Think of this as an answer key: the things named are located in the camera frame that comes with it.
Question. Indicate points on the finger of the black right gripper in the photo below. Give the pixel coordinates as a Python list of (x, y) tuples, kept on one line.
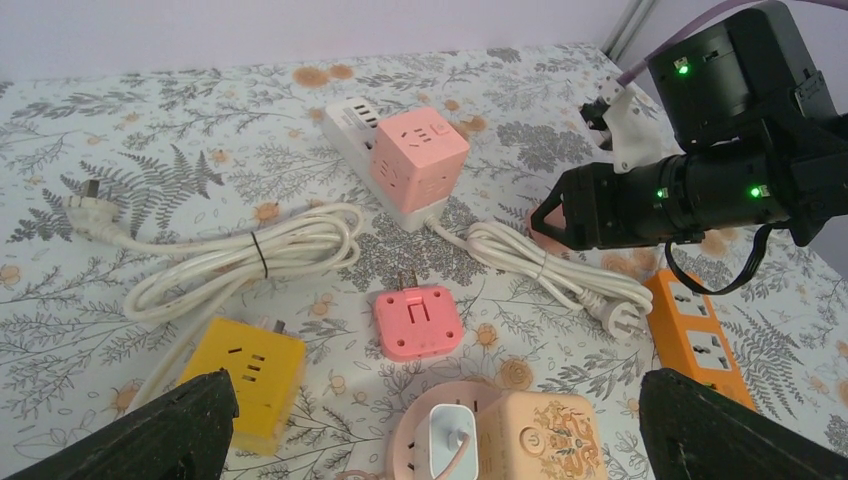
[(566, 214)]

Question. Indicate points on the pink cube socket adapter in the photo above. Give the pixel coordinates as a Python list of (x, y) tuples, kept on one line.
[(417, 158)]

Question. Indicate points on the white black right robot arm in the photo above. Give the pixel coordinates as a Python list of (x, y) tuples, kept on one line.
[(761, 143)]

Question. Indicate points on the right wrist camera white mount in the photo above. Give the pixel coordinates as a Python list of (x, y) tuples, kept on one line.
[(623, 130)]

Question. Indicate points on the white power strip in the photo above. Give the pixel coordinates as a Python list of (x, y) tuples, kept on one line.
[(350, 126)]

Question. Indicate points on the aluminium corner frame post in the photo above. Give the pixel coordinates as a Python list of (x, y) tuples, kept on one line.
[(627, 27)]

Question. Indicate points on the white small charger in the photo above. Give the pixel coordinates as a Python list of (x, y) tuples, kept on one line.
[(445, 444)]

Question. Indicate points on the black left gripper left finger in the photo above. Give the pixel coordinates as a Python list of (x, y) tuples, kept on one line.
[(183, 434)]

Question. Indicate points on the yellow cube socket adapter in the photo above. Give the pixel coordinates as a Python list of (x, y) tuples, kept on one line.
[(266, 371)]

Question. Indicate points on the pink plug adapter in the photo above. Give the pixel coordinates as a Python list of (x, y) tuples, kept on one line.
[(416, 322)]

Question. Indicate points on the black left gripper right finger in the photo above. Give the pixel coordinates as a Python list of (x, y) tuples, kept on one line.
[(691, 431)]

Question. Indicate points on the floral patterned table mat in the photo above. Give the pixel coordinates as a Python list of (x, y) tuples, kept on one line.
[(211, 153)]

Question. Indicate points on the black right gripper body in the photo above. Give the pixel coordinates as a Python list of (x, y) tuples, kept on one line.
[(606, 210)]

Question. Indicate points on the beige cube socket adapter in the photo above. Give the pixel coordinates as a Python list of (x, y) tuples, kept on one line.
[(536, 435)]

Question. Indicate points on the orange power strip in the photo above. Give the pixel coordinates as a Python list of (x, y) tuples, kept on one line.
[(689, 339)]

